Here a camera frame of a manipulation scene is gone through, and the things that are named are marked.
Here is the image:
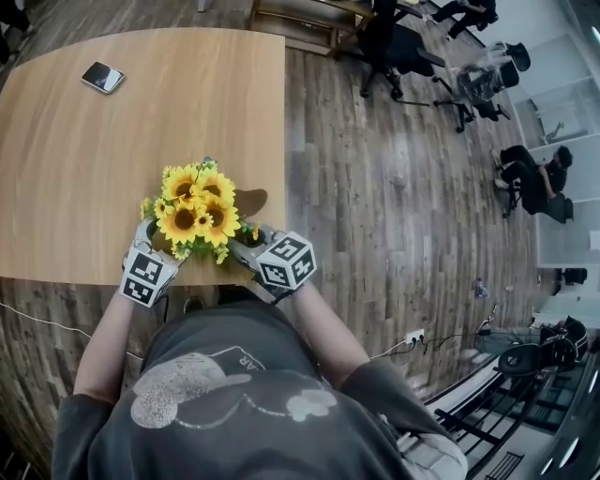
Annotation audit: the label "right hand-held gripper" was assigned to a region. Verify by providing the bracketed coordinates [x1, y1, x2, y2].
[228, 224, 319, 305]

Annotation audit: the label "brown cloth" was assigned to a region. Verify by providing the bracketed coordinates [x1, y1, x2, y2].
[232, 187, 269, 219]

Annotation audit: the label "black office chair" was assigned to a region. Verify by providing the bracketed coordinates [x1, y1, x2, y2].
[355, 0, 447, 102]
[503, 180, 576, 225]
[503, 41, 533, 73]

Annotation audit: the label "person's right forearm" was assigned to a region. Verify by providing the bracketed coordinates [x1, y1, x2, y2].
[290, 280, 371, 390]

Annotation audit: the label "black floor cable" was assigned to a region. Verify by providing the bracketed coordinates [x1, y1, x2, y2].
[420, 329, 491, 355]

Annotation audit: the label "white cable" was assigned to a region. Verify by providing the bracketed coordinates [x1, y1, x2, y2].
[369, 337, 412, 361]
[0, 302, 144, 362]

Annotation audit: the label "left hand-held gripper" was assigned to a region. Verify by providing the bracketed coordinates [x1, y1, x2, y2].
[119, 217, 183, 309]

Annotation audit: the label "person's white waist pack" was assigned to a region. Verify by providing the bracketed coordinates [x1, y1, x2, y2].
[396, 430, 470, 480]

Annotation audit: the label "wooden shelf unit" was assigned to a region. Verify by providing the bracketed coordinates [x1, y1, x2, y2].
[247, 0, 376, 57]

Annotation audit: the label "small black chair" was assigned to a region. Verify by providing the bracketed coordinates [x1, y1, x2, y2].
[561, 266, 589, 287]

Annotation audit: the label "yellow sunflowers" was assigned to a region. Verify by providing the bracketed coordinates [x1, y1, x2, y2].
[139, 157, 262, 266]

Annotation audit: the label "person's left forearm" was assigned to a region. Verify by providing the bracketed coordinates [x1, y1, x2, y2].
[72, 290, 143, 407]

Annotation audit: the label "person's grey printed shirt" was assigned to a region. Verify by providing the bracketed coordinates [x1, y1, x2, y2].
[51, 299, 463, 480]

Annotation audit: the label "smartphone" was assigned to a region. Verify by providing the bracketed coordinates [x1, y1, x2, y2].
[81, 60, 127, 95]

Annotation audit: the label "plastic wrapped office chair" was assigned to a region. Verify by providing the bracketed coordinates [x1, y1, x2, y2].
[433, 58, 521, 135]

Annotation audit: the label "black metal railing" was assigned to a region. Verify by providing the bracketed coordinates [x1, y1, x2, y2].
[433, 365, 600, 480]

